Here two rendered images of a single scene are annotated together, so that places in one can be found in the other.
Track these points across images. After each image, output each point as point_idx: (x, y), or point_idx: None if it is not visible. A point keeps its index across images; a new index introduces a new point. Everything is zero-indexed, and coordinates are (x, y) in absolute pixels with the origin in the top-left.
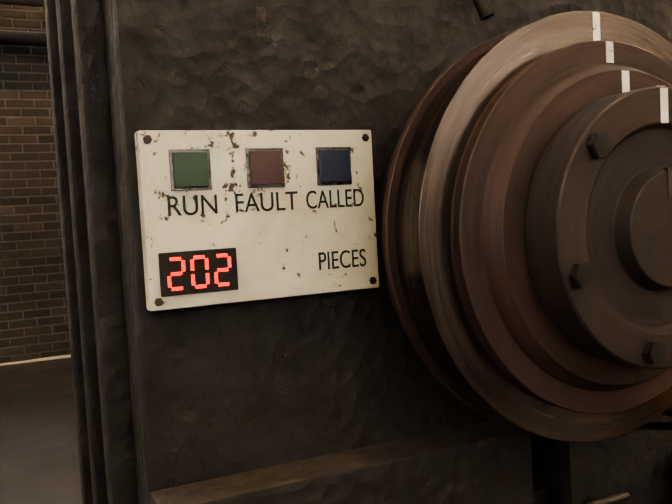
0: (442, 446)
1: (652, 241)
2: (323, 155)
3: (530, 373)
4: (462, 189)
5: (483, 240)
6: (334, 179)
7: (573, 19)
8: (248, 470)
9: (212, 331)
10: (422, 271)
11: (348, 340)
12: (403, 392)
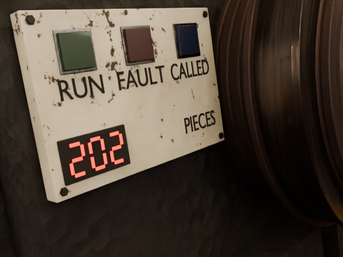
0: (279, 254)
1: None
2: (180, 30)
3: None
4: (328, 49)
5: (342, 92)
6: (190, 52)
7: None
8: None
9: (107, 206)
10: (304, 124)
11: (204, 187)
12: (240, 218)
